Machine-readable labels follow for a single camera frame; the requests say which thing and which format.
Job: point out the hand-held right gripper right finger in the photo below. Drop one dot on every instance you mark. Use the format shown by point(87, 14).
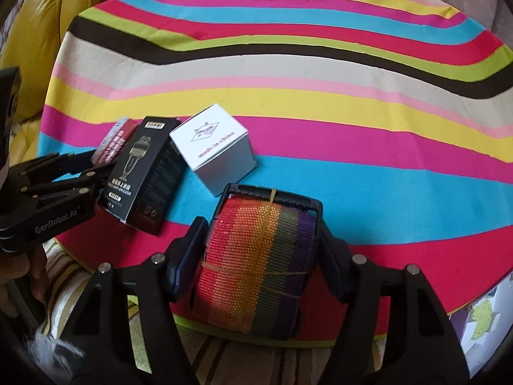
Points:
point(334, 266)

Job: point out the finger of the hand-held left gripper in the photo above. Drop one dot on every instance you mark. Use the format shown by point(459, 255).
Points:
point(60, 164)
point(76, 188)

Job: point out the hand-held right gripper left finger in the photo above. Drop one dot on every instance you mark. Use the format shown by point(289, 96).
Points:
point(187, 250)

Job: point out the red patterned small box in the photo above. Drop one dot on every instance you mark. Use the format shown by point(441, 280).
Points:
point(112, 142)

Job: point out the purple cardboard box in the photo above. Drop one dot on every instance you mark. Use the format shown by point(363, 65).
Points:
point(461, 329)

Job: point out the round green sponge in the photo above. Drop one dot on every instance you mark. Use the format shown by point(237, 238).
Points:
point(483, 317)

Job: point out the person's left hand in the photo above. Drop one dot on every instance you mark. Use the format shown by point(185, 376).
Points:
point(28, 272)

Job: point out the black printed box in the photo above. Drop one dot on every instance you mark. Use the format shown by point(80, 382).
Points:
point(140, 176)

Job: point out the white cube box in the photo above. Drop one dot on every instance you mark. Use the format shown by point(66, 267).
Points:
point(216, 148)

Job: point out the brown striped sofa cover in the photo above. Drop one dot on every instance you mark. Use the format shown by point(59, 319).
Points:
point(224, 361)

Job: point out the yellow leather sofa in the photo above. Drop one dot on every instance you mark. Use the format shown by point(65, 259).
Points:
point(40, 28)

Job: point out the colourful striped tablecloth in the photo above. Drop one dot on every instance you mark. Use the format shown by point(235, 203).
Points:
point(320, 88)

